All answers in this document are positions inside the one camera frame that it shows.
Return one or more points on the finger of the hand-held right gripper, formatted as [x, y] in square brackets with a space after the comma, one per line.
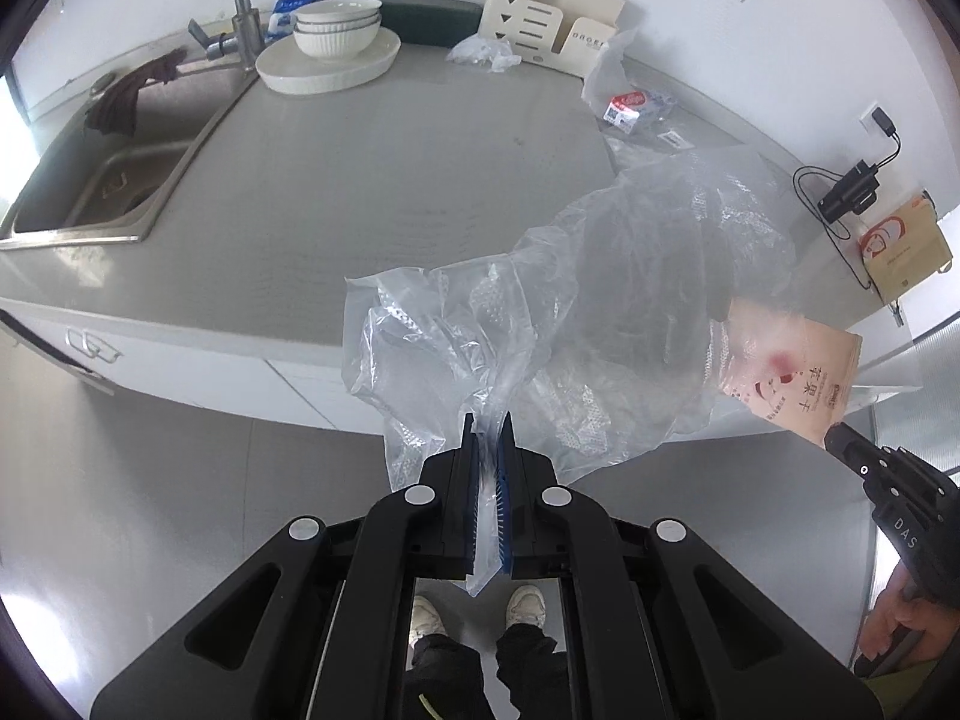
[851, 446]

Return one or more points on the kraft paper pouch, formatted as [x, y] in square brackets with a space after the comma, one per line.
[787, 375]

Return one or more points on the kraft paper bag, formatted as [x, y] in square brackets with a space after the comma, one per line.
[904, 251]

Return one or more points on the brown cloth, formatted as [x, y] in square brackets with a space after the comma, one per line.
[124, 97]

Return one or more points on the large clear bubble plastic bag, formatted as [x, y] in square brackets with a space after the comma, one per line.
[450, 330]

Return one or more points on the thin clear plastic bag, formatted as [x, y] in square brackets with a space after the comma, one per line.
[607, 67]

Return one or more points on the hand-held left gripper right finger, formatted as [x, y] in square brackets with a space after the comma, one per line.
[525, 495]

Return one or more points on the metal sink stopper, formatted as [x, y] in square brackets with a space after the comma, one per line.
[103, 82]

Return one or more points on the white label sticker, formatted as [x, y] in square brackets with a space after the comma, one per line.
[671, 139]

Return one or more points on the dark green rectangular container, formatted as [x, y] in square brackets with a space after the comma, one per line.
[427, 19]

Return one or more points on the steel sink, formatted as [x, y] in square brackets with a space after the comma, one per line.
[112, 165]

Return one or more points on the white plate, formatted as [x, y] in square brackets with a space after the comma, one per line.
[322, 75]

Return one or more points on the black charger plug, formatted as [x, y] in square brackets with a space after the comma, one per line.
[883, 121]

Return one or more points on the person's right hand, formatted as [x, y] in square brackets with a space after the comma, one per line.
[892, 615]

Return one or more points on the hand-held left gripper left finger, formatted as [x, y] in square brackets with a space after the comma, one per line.
[461, 495]

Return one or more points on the white base cabinet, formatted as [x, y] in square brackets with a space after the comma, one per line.
[187, 367]

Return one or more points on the cream cutlery holder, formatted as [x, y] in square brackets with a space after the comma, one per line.
[540, 19]

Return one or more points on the metal faucet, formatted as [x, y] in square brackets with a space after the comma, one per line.
[240, 0]

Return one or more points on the small clear plastic bag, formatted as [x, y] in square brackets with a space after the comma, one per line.
[484, 52]

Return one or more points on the white shoe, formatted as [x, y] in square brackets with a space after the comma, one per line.
[424, 615]
[525, 606]

